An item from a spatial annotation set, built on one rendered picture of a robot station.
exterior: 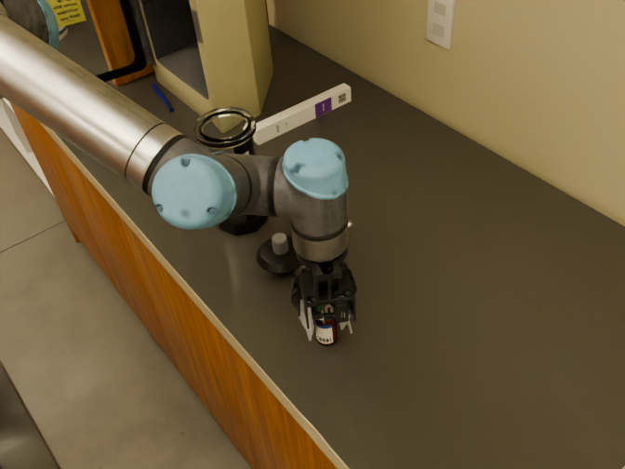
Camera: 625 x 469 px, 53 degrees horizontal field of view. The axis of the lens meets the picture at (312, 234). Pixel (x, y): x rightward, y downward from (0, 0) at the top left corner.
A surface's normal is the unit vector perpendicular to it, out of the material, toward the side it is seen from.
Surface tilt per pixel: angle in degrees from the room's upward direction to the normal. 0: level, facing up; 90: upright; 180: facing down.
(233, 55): 90
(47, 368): 0
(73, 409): 0
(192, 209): 52
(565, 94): 90
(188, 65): 0
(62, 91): 33
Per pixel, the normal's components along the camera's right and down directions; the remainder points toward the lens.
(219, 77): 0.62, 0.52
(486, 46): -0.78, 0.48
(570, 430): -0.07, -0.71
